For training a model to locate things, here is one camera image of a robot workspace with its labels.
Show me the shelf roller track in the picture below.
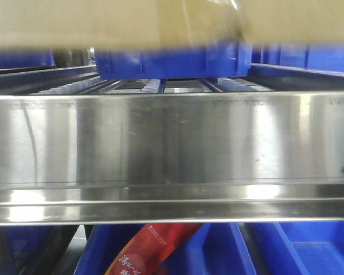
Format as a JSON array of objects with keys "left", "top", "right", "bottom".
[{"left": 33, "top": 77, "right": 271, "bottom": 95}]

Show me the blue bin lower right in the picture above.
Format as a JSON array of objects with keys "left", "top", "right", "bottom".
[{"left": 251, "top": 221, "right": 344, "bottom": 275}]

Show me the blue bin upper right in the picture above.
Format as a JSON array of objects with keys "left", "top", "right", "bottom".
[{"left": 252, "top": 43, "right": 344, "bottom": 72}]

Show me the blue bin lower middle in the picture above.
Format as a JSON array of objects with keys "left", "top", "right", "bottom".
[{"left": 74, "top": 223, "right": 257, "bottom": 274}]

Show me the blue bin upper left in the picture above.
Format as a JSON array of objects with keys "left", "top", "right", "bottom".
[{"left": 0, "top": 50, "right": 55, "bottom": 69}]

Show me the blue bin behind carton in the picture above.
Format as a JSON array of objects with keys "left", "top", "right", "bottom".
[{"left": 95, "top": 42, "right": 252, "bottom": 80}]

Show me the blue bin lower left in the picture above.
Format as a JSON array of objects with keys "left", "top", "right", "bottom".
[{"left": 0, "top": 226, "right": 58, "bottom": 274}]

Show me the stainless steel shelf rail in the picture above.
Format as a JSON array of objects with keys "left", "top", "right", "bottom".
[{"left": 0, "top": 91, "right": 344, "bottom": 226}]

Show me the brown cardboard carton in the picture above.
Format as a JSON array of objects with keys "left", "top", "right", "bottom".
[{"left": 0, "top": 1, "right": 344, "bottom": 50}]

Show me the red snack packet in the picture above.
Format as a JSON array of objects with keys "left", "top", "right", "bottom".
[{"left": 105, "top": 223, "right": 202, "bottom": 274}]

